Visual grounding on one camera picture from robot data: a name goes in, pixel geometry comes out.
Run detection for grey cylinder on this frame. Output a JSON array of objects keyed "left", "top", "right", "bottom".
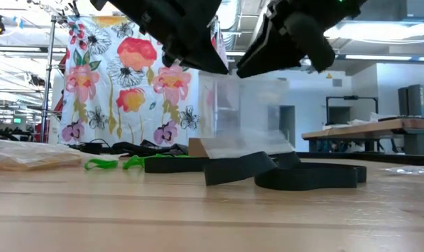
[
  {"left": 407, "top": 83, "right": 424, "bottom": 118},
  {"left": 397, "top": 86, "right": 409, "bottom": 118}
]

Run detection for pale pink cloth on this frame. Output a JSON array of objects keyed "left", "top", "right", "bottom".
[{"left": 211, "top": 19, "right": 231, "bottom": 73}]

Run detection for double door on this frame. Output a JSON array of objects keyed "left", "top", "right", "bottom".
[{"left": 278, "top": 104, "right": 297, "bottom": 148}]

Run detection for wooden top workbench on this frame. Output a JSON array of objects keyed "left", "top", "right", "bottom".
[{"left": 301, "top": 117, "right": 424, "bottom": 155}]

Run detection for black work gloves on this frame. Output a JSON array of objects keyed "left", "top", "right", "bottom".
[{"left": 110, "top": 139, "right": 190, "bottom": 157}]

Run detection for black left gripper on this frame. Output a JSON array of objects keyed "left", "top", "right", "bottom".
[{"left": 89, "top": 0, "right": 230, "bottom": 76}]

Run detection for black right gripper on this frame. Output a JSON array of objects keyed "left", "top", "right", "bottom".
[{"left": 235, "top": 0, "right": 369, "bottom": 78}]

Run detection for brown cardboard box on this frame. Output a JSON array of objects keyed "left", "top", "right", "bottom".
[{"left": 188, "top": 137, "right": 213, "bottom": 158}]

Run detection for floral print curtain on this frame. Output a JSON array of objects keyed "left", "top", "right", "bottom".
[{"left": 59, "top": 13, "right": 220, "bottom": 147}]

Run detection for black metal stand frame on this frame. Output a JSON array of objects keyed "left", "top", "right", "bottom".
[{"left": 325, "top": 94, "right": 379, "bottom": 125}]

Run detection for green rubber band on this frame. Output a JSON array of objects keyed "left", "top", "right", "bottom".
[
  {"left": 122, "top": 153, "right": 191, "bottom": 171},
  {"left": 84, "top": 158, "right": 120, "bottom": 172}
]

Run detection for ceiling light strip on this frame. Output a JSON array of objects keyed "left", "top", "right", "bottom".
[{"left": 344, "top": 53, "right": 413, "bottom": 61}]

